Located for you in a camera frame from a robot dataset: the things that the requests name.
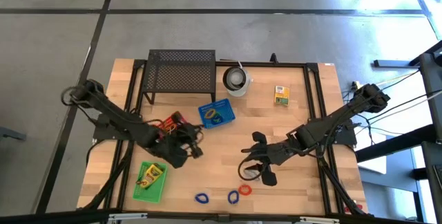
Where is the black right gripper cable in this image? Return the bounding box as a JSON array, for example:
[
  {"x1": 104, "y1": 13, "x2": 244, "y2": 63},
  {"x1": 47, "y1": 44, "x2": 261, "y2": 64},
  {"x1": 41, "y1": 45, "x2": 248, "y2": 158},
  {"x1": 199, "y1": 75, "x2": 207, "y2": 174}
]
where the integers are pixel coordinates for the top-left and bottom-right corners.
[{"x1": 237, "y1": 153, "x2": 269, "y2": 183}]

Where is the blue plastic basket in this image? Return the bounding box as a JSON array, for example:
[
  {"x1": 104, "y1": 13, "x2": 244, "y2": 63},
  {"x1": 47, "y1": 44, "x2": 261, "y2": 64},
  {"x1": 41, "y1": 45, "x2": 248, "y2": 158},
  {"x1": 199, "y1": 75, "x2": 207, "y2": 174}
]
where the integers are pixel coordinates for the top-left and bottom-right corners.
[{"x1": 197, "y1": 97, "x2": 237, "y2": 130}]

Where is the large crayon box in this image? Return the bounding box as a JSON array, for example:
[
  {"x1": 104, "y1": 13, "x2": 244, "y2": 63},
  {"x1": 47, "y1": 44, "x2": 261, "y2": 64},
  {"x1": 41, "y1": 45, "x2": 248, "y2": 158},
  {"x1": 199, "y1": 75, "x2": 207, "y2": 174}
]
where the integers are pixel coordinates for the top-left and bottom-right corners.
[{"x1": 142, "y1": 163, "x2": 164, "y2": 189}]

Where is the red clamp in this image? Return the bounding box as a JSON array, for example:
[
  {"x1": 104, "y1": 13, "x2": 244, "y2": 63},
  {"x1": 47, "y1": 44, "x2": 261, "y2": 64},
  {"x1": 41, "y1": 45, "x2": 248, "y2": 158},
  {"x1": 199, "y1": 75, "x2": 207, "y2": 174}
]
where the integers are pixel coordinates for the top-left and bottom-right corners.
[{"x1": 343, "y1": 203, "x2": 365, "y2": 215}]

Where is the pale yellow power cable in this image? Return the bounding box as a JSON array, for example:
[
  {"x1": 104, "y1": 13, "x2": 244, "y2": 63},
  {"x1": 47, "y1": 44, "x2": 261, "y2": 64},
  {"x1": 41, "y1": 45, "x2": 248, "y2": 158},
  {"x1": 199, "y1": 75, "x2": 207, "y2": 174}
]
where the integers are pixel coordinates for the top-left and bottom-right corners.
[{"x1": 379, "y1": 70, "x2": 421, "y2": 86}]

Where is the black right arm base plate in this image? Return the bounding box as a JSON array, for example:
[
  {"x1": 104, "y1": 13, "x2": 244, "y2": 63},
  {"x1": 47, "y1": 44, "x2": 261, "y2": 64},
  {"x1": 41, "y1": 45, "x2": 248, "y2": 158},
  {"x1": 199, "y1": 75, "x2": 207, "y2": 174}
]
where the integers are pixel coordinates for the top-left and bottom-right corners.
[{"x1": 308, "y1": 117, "x2": 358, "y2": 148}]

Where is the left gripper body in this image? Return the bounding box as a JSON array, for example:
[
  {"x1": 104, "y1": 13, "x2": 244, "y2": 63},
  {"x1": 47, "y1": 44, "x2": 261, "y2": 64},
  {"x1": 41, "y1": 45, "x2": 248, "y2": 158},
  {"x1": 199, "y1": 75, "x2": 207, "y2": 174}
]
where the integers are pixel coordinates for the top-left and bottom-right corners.
[{"x1": 147, "y1": 122, "x2": 205, "y2": 169}]

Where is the red coil ring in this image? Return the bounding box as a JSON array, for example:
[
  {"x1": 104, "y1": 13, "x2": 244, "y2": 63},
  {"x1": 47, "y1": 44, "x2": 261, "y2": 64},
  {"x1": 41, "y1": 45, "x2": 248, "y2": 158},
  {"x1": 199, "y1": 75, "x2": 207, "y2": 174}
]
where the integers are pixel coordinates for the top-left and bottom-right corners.
[{"x1": 238, "y1": 183, "x2": 253, "y2": 197}]

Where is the red plastic basket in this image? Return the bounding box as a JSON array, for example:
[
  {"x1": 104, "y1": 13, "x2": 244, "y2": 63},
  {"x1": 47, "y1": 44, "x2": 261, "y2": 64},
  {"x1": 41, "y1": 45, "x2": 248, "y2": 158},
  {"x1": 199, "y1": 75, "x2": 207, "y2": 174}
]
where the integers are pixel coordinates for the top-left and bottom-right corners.
[{"x1": 153, "y1": 110, "x2": 190, "y2": 136}]

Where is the black rig beam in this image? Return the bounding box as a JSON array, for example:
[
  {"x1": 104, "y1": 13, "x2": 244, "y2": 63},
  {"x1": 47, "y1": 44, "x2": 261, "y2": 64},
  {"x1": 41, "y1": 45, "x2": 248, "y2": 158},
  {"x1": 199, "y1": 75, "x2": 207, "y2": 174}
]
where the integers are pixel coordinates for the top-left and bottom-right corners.
[{"x1": 0, "y1": 208, "x2": 442, "y2": 224}]

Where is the black perforated metal shelf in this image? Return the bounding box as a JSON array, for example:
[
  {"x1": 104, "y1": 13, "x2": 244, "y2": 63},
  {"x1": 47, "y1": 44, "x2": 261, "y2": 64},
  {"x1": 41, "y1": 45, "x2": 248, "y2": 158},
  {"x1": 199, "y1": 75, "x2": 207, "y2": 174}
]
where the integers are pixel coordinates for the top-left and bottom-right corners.
[{"x1": 141, "y1": 48, "x2": 218, "y2": 106}]

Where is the green plastic basket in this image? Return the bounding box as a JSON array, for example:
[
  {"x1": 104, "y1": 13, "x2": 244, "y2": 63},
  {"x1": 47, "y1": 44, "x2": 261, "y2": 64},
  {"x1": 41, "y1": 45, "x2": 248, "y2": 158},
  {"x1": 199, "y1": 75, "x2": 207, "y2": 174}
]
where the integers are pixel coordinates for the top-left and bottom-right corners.
[{"x1": 132, "y1": 161, "x2": 169, "y2": 205}]

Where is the black floor cable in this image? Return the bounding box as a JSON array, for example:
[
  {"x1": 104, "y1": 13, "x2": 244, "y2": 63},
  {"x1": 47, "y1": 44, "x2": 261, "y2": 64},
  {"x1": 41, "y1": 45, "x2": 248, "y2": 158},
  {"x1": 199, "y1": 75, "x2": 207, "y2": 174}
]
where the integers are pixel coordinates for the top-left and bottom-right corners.
[{"x1": 365, "y1": 88, "x2": 442, "y2": 122}]

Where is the small yellow crayon box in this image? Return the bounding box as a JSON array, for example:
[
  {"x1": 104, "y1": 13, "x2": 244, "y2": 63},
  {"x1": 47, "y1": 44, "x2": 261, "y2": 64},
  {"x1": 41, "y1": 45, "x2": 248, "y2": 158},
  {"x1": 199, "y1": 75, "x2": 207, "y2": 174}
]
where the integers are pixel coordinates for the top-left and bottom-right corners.
[{"x1": 274, "y1": 85, "x2": 291, "y2": 106}]

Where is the grey furniture foot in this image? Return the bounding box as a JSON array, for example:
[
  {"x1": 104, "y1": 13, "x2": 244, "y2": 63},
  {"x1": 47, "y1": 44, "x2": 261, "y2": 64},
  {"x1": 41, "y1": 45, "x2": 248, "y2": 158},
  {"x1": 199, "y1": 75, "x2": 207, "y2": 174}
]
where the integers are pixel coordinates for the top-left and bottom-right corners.
[{"x1": 0, "y1": 125, "x2": 27, "y2": 142}]

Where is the silver frame bracket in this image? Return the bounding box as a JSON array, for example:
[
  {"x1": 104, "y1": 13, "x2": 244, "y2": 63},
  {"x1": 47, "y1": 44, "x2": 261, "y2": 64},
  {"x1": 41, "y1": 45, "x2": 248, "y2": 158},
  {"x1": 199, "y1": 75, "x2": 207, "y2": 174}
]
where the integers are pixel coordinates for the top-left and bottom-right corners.
[
  {"x1": 298, "y1": 216, "x2": 341, "y2": 224},
  {"x1": 107, "y1": 212, "x2": 148, "y2": 223}
]

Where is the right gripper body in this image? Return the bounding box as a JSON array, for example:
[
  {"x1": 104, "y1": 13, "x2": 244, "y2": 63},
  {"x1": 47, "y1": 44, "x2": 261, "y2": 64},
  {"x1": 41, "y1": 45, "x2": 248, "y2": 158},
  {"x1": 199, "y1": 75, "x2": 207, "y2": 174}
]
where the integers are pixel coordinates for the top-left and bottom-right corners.
[{"x1": 240, "y1": 131, "x2": 298, "y2": 187}]

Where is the black desk frame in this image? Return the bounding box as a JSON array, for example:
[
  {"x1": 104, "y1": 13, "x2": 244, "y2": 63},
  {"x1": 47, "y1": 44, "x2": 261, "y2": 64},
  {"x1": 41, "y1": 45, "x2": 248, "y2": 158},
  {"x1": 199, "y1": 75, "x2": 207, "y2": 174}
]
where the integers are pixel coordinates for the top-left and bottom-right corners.
[{"x1": 355, "y1": 40, "x2": 442, "y2": 224}]

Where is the white cylindrical pen holder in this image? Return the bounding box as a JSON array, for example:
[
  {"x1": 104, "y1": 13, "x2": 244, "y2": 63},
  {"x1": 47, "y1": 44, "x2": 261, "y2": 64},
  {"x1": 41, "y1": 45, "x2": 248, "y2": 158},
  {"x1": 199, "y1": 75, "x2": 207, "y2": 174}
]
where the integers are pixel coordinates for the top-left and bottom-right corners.
[{"x1": 222, "y1": 65, "x2": 253, "y2": 97}]

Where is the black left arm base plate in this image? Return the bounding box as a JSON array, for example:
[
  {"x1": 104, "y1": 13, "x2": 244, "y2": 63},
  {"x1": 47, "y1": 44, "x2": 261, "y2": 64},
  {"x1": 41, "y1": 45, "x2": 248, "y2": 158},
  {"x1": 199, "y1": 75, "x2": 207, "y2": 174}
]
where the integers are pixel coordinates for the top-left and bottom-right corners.
[{"x1": 92, "y1": 112, "x2": 143, "y2": 142}]

